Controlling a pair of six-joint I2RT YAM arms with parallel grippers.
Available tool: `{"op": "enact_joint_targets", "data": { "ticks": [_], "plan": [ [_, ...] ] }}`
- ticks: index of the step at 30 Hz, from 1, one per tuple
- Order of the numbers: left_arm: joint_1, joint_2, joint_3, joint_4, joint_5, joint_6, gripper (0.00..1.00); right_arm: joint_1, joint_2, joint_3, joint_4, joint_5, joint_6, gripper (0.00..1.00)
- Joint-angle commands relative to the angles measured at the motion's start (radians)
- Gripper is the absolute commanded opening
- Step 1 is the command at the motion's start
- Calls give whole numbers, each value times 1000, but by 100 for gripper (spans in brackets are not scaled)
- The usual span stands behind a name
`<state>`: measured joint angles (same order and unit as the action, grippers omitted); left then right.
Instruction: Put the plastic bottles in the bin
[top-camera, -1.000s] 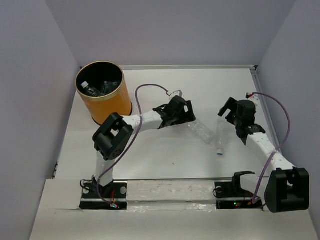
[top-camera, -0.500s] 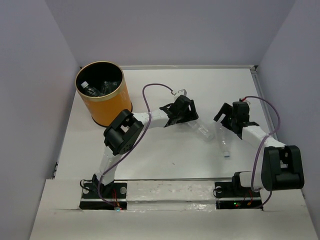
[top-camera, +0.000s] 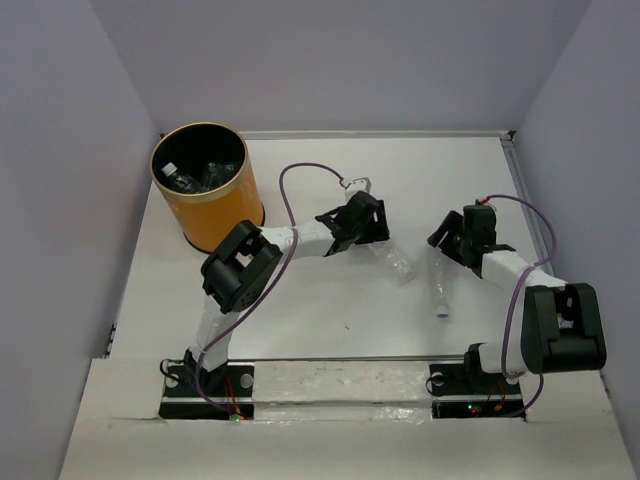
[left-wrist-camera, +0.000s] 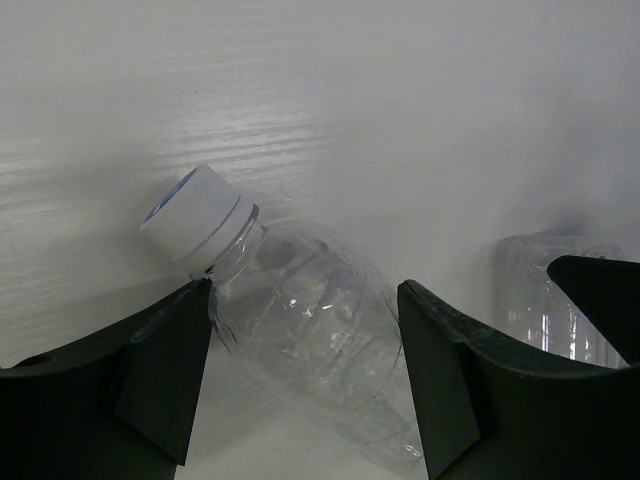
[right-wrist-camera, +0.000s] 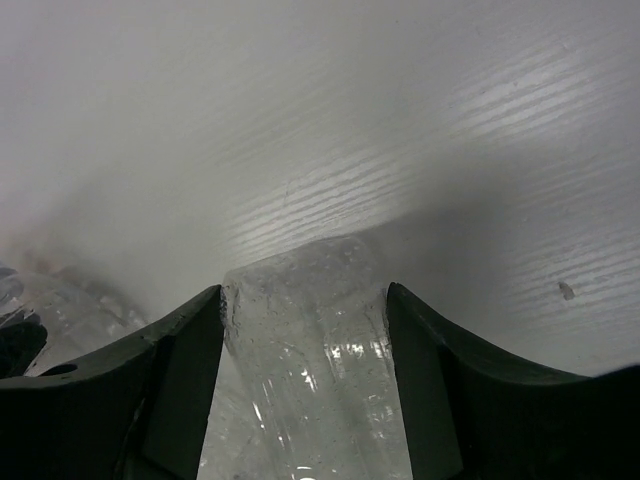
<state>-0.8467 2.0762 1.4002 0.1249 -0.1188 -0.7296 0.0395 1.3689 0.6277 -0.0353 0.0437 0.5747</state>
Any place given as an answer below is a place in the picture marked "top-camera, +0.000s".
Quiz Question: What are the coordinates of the clear plastic bottle blue cap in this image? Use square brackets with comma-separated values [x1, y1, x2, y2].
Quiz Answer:
[428, 249, 451, 320]

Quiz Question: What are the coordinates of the clear bottle with printed label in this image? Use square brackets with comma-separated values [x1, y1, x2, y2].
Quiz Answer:
[200, 161, 241, 192]

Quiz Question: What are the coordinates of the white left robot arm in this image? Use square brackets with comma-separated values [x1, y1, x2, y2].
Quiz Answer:
[184, 191, 390, 395]

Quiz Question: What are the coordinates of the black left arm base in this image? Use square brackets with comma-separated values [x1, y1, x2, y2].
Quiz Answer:
[158, 352, 255, 422]

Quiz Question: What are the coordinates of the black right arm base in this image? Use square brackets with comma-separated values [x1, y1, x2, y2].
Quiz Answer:
[425, 350, 525, 420]

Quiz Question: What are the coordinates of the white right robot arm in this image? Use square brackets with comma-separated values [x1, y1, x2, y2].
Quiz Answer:
[427, 203, 607, 392]

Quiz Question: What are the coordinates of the orange cylindrical bin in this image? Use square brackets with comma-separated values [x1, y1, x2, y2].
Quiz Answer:
[150, 122, 266, 253]

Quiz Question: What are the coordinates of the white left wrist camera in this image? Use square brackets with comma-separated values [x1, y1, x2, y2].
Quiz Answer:
[340, 177, 372, 193]

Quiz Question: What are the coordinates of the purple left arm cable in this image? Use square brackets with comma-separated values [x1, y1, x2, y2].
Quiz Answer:
[194, 163, 351, 414]

